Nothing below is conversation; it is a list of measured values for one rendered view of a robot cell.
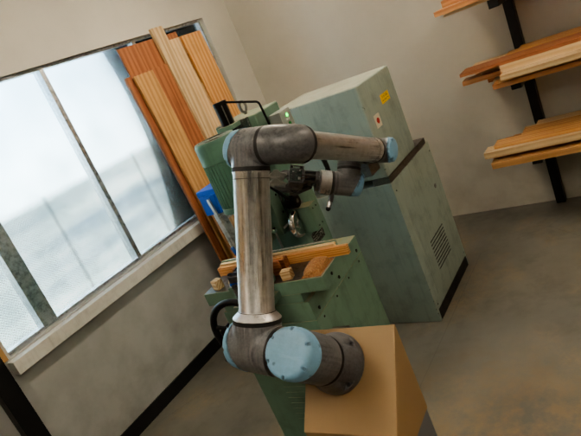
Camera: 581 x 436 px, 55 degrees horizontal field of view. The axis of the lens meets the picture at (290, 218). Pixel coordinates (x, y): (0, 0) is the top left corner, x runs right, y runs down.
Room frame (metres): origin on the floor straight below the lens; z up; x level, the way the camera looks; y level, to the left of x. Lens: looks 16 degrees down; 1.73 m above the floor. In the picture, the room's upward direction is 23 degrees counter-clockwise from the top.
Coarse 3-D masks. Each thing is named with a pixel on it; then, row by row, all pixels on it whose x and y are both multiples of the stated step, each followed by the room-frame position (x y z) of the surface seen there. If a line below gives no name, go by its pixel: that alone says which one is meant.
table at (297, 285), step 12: (300, 264) 2.15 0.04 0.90; (336, 264) 2.06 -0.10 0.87; (228, 276) 2.36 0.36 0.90; (276, 276) 2.13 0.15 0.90; (300, 276) 2.03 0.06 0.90; (324, 276) 1.96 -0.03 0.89; (276, 288) 2.06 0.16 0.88; (288, 288) 2.03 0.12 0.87; (300, 288) 2.00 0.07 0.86; (312, 288) 1.97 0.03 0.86; (324, 288) 1.95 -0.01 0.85; (216, 300) 2.24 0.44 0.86; (276, 300) 2.02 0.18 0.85
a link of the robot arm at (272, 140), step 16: (272, 128) 1.58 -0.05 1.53; (288, 128) 1.58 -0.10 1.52; (304, 128) 1.59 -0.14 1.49; (272, 144) 1.55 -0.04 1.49; (288, 144) 1.55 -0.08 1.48; (304, 144) 1.56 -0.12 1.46; (320, 144) 1.63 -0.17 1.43; (336, 144) 1.69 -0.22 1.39; (352, 144) 1.76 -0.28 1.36; (368, 144) 1.84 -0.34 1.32; (384, 144) 1.92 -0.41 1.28; (272, 160) 1.57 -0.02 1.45; (288, 160) 1.57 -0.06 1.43; (304, 160) 1.58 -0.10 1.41; (352, 160) 1.81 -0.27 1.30; (368, 160) 1.87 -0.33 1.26; (384, 160) 1.94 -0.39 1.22
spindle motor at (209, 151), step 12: (228, 132) 2.21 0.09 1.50; (204, 144) 2.18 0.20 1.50; (216, 144) 2.17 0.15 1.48; (204, 156) 2.19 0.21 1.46; (216, 156) 2.17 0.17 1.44; (204, 168) 2.23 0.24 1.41; (216, 168) 2.18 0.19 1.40; (228, 168) 2.17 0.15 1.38; (216, 180) 2.19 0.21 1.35; (228, 180) 2.17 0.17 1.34; (216, 192) 2.23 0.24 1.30; (228, 192) 2.18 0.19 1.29; (228, 204) 2.19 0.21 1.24
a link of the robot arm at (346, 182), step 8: (344, 168) 2.01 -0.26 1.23; (336, 176) 2.00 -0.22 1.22; (344, 176) 2.00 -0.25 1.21; (352, 176) 2.00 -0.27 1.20; (360, 176) 2.00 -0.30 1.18; (336, 184) 1.99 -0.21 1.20; (344, 184) 1.99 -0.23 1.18; (352, 184) 1.99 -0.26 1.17; (360, 184) 1.99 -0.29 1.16; (336, 192) 2.00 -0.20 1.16; (344, 192) 2.00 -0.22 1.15; (352, 192) 1.99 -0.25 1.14; (360, 192) 1.99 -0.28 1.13
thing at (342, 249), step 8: (320, 248) 2.12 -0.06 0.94; (328, 248) 2.08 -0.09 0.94; (336, 248) 2.06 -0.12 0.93; (344, 248) 2.04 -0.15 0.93; (288, 256) 2.19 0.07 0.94; (296, 256) 2.17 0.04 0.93; (304, 256) 2.15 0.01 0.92; (312, 256) 2.13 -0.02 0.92; (320, 256) 2.11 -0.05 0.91; (328, 256) 2.09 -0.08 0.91; (224, 272) 2.39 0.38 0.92; (232, 272) 2.36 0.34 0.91
